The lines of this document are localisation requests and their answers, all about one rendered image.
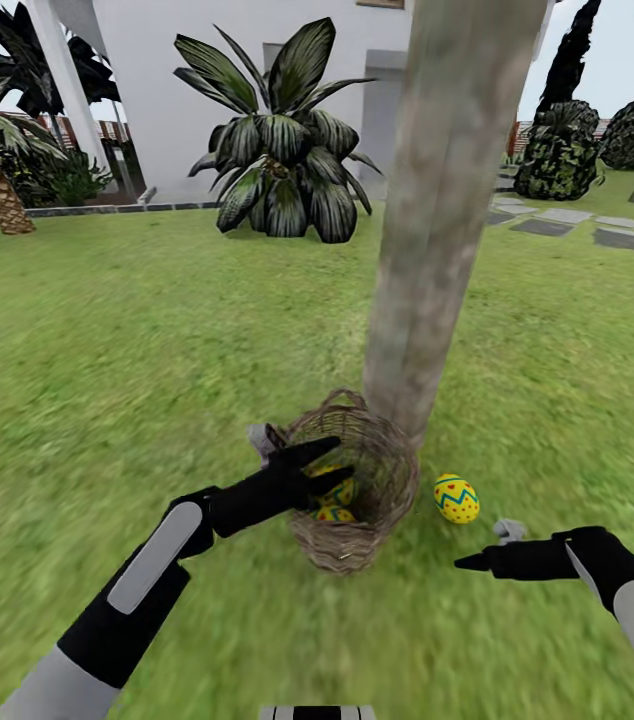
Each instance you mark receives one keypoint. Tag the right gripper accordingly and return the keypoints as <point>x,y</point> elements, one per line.
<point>512,561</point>

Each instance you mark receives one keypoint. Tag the fixed window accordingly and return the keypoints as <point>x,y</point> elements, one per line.
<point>270,54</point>

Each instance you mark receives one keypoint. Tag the wicker basket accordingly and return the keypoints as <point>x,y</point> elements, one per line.
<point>343,547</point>

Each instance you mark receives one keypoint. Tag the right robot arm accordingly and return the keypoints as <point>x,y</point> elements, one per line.
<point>591,553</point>

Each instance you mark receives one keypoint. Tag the easter egg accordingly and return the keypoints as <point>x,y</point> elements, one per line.
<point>332,512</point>
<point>345,493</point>
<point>455,499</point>

